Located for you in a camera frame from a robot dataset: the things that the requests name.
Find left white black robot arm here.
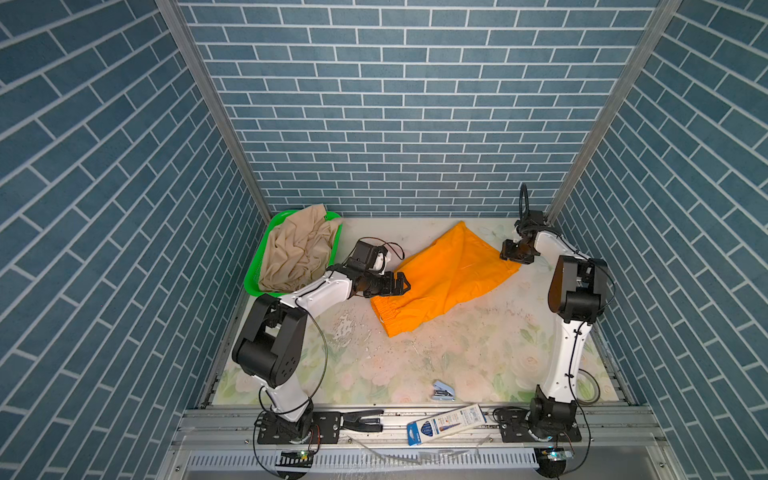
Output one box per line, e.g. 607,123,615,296
232,239,411,423

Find circuit board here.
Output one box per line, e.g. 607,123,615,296
535,447,573,465
275,450,315,470

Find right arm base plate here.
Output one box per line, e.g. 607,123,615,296
491,407,583,443

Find right circuit board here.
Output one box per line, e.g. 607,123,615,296
535,447,573,465

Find tape roll ring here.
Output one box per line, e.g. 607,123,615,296
575,367,602,404

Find left circuit board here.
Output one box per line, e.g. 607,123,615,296
275,450,315,470

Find green plastic basket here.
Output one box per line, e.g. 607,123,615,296
243,208,344,298

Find blue white flat box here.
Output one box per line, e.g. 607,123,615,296
406,404,487,446

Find orange shorts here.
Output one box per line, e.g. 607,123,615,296
371,221,521,337

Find beige shorts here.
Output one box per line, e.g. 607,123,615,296
257,203,344,293

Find aluminium front rail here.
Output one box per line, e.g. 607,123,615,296
159,405,683,479

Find black pliers tool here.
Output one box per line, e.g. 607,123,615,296
341,409,384,433

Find white vented cable duct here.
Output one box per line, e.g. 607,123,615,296
187,448,539,473

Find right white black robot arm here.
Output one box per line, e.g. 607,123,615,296
500,208,609,438

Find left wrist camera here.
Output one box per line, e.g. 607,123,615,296
373,252,391,272

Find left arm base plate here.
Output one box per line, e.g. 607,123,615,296
256,411,342,446

